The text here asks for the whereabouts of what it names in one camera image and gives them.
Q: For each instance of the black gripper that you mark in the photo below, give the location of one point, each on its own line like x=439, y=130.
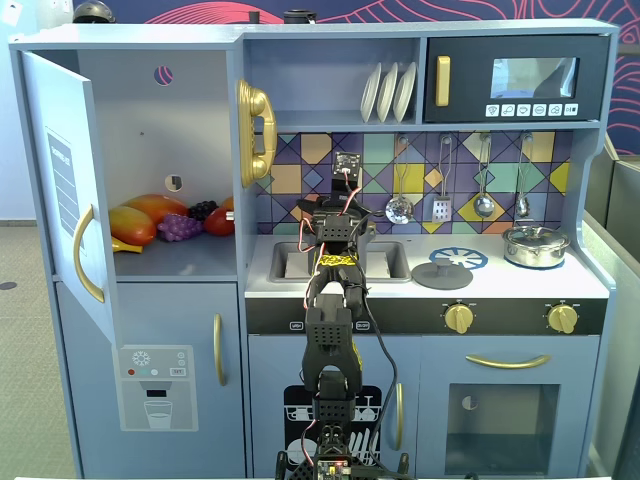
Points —
x=327, y=206

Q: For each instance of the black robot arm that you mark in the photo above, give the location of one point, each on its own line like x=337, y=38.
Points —
x=327, y=340

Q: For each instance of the blue-gray hinged cabinet door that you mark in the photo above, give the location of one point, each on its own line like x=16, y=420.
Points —
x=60, y=100

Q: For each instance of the metal toy skimmer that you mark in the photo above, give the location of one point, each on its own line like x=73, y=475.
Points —
x=399, y=210

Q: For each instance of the gray toy sink basin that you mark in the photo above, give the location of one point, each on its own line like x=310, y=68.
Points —
x=395, y=260

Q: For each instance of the metal slotted toy spatula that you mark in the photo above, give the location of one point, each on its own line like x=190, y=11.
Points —
x=441, y=210

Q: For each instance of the orange toy fruit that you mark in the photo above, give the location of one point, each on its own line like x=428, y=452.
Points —
x=228, y=203

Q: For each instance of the white toy plate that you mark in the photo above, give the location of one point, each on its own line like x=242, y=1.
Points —
x=386, y=95
x=404, y=92
x=370, y=95

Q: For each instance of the gray pot lid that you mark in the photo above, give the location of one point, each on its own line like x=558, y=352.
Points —
x=442, y=277

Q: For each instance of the red toy fruit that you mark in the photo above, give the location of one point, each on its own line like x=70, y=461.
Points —
x=217, y=222

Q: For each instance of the gold toy telephone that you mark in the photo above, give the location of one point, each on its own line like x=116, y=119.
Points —
x=255, y=105

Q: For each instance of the dark toy grapes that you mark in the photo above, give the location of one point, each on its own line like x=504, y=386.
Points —
x=202, y=210

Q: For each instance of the metal toy ladle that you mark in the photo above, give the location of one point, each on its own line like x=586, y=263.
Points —
x=483, y=205

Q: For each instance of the purple toy grapes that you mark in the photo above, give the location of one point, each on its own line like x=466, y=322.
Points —
x=182, y=227

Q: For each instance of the gold stove knob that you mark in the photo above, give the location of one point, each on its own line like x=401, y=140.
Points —
x=563, y=317
x=459, y=317

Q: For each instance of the red-orange toy mango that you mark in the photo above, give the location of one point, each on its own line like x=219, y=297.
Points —
x=157, y=205

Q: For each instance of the small metal toy spoon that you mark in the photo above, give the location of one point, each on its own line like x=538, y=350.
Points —
x=522, y=205

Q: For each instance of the black toy microwave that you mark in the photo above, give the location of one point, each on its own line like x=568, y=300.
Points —
x=470, y=75

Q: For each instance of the black cylindrical object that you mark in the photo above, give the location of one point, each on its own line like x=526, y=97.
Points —
x=299, y=17

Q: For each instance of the shiny steel toy pot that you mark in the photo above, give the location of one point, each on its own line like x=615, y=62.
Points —
x=535, y=247

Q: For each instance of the blue-gray toy kitchen unit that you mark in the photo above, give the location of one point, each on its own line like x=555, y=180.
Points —
x=165, y=310

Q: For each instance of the yellow-orange toy fruit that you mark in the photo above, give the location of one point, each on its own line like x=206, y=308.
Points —
x=130, y=225

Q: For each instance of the yellow toy banana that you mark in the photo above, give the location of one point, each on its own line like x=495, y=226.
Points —
x=125, y=245

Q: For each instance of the robot controller circuit board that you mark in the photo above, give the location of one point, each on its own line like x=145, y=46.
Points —
x=332, y=467

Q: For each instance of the dark helmet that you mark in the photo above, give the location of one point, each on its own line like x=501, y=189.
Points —
x=94, y=12

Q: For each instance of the black camera circuit board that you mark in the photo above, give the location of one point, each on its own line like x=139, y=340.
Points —
x=347, y=162

